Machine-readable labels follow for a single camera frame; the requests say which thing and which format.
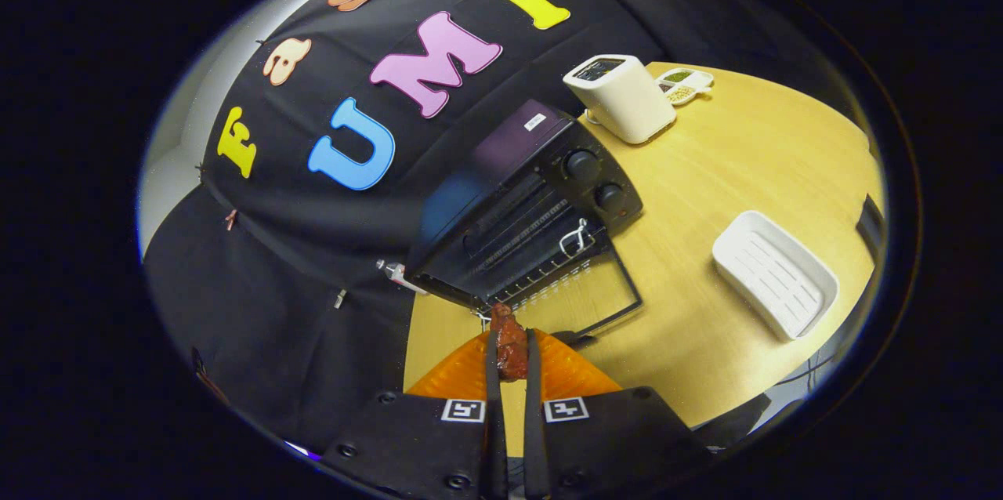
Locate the small white clip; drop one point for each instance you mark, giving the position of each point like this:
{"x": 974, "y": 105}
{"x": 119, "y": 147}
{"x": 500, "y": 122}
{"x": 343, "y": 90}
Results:
{"x": 339, "y": 298}

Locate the black toaster oven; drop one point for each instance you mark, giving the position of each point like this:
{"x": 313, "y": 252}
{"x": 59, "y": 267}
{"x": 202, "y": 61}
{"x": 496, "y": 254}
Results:
{"x": 517, "y": 147}

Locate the white divided condiment dish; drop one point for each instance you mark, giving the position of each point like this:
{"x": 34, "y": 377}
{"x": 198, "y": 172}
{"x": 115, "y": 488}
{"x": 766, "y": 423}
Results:
{"x": 686, "y": 85}

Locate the small clear bottle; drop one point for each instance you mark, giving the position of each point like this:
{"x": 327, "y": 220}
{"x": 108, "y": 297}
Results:
{"x": 400, "y": 277}

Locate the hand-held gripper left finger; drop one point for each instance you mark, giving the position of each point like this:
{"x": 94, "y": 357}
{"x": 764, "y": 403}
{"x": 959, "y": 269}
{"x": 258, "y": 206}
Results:
{"x": 423, "y": 445}

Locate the white ribbed tray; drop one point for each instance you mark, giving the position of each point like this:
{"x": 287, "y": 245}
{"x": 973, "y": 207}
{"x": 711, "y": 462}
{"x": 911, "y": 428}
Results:
{"x": 776, "y": 273}

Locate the small red clip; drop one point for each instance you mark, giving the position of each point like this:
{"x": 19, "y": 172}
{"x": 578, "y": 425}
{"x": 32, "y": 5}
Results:
{"x": 230, "y": 219}

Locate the white pop-up toaster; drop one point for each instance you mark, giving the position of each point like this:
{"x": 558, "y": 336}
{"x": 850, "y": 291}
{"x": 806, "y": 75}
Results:
{"x": 627, "y": 104}

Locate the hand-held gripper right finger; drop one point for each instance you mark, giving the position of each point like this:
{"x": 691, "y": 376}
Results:
{"x": 603, "y": 445}

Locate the red meat slice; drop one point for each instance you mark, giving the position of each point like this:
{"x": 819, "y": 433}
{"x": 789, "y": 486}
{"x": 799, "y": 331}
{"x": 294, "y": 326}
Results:
{"x": 511, "y": 347}

